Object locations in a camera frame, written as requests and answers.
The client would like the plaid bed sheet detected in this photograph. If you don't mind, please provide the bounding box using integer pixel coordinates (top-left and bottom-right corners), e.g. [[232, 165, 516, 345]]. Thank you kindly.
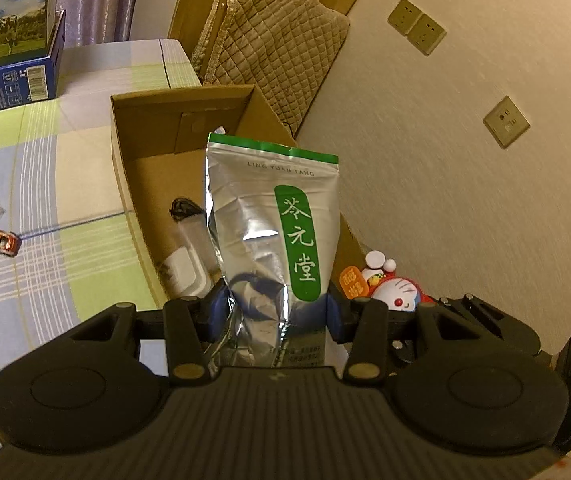
[[0, 39, 202, 461]]

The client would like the silver green label pouch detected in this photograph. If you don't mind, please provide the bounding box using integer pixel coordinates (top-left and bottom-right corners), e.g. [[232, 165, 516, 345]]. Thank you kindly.
[[204, 132, 341, 369]]

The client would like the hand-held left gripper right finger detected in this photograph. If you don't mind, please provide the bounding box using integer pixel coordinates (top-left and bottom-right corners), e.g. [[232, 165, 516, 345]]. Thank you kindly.
[[323, 284, 482, 387]]

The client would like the orange toy car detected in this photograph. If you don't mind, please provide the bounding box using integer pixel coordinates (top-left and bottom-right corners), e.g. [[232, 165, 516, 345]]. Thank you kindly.
[[0, 227, 20, 258]]

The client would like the black cable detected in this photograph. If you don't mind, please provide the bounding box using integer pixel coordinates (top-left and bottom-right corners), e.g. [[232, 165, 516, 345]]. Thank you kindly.
[[169, 196, 202, 224]]

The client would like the blue cat plush toy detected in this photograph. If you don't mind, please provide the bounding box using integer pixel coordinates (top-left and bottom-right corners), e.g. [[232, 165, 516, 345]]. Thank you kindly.
[[340, 249, 437, 314]]

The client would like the brown cardboard box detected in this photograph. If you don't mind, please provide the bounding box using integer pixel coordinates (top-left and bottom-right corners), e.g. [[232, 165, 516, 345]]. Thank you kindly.
[[110, 84, 367, 312]]

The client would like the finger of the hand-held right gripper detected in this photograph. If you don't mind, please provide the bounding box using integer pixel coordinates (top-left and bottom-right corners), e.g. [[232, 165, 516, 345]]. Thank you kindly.
[[438, 292, 542, 356]]

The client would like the beige wall socket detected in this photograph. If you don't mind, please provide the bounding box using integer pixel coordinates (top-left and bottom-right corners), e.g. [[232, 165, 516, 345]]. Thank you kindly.
[[482, 95, 531, 149], [387, 0, 424, 37], [407, 13, 447, 57]]

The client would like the white plastic case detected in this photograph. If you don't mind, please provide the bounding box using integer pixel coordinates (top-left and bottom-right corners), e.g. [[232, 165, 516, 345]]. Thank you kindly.
[[157, 246, 212, 297]]

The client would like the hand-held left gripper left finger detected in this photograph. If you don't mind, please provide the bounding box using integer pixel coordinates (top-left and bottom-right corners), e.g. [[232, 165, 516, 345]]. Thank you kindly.
[[72, 279, 237, 387]]

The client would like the beige quilted cushion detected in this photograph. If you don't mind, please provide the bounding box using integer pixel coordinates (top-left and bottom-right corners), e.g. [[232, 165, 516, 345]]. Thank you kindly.
[[190, 0, 352, 134]]

